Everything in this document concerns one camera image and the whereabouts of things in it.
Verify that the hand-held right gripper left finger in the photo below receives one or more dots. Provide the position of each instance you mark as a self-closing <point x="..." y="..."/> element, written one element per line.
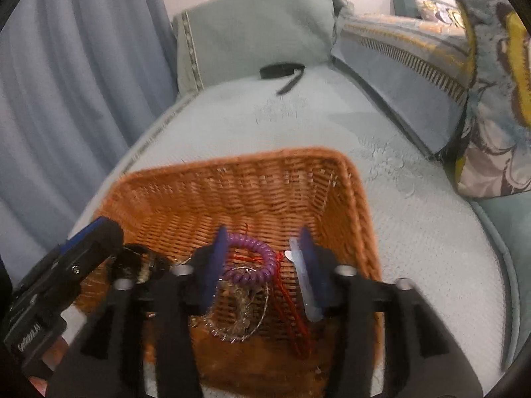
<point x="213" y="265"/>

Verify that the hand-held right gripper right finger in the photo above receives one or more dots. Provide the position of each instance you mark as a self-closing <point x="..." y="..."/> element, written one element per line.
<point x="309" y="265"/>

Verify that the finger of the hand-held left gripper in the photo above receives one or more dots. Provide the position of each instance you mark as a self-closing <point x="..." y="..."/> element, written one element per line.
<point x="93" y="232"/>

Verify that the brown wicker basket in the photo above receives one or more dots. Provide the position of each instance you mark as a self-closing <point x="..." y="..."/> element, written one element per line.
<point x="249" y="190"/>

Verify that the teal sofa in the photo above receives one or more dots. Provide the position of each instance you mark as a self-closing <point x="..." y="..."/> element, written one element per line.
<point x="415" y="236"/>

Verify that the blue curtain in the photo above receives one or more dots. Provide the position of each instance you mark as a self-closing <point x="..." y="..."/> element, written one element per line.
<point x="62" y="91"/>

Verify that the yellow patterned sofa cushion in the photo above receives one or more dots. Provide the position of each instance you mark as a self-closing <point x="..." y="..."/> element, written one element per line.
<point x="406" y="83"/>

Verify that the teal sofa back cushion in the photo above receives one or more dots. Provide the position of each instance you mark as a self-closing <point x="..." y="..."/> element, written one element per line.
<point x="257" y="29"/>

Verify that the large floral pillow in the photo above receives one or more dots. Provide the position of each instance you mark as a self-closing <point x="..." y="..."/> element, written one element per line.
<point x="498" y="91"/>

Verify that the dark teal sofa backrest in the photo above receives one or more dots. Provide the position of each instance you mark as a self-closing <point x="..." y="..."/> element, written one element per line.
<point x="402" y="2"/>

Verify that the small floral pillow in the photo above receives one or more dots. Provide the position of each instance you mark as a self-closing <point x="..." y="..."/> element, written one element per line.
<point x="435" y="10"/>

